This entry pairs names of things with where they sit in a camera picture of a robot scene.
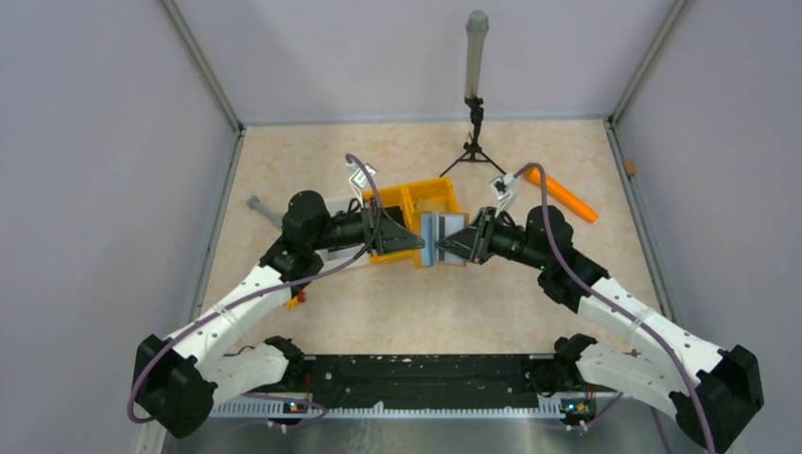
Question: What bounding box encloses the grey microphone on stand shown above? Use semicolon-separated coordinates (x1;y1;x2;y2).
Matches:
464;9;489;99

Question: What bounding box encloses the yellow red toy block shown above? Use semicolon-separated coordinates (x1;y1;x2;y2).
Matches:
285;291;306;309

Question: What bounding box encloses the black item in bin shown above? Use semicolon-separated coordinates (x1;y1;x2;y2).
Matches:
378;205;406;236

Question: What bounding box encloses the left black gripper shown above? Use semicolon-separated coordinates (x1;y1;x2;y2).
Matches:
310;197;425;255

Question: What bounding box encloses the grey toy dumbbell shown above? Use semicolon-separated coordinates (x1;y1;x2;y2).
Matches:
246;195;283;229

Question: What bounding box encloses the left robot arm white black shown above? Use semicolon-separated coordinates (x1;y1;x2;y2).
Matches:
128;190;425;439

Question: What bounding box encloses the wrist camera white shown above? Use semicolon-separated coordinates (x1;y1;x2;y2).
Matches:
489;173;519;218
346;163;369;200

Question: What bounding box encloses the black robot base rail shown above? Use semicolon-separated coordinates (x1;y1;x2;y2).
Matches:
250;352;602;428

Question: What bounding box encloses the black tripod stand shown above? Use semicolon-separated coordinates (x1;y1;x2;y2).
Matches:
439;96;506;177

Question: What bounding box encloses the small wooden block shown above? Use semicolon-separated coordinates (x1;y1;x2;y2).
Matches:
622;158;637;178

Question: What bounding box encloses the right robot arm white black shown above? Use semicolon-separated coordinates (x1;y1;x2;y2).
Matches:
437;205;764;453

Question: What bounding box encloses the white storage bin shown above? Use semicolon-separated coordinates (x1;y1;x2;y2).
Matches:
316;195;361;273

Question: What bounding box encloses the orange toy microphone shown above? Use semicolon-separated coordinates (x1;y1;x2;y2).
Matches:
520;167;599;223

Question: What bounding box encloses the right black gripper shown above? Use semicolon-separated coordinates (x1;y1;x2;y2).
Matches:
437;206;549;271

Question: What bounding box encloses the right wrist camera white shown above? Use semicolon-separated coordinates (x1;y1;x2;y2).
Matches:
489;173;519;218

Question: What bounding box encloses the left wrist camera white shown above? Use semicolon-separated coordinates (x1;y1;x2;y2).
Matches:
346;163;369;200

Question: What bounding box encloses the card with black stripe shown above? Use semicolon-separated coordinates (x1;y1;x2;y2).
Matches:
435;214;466;266

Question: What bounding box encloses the yellow double storage bin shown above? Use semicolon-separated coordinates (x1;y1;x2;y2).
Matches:
369;177;468;269

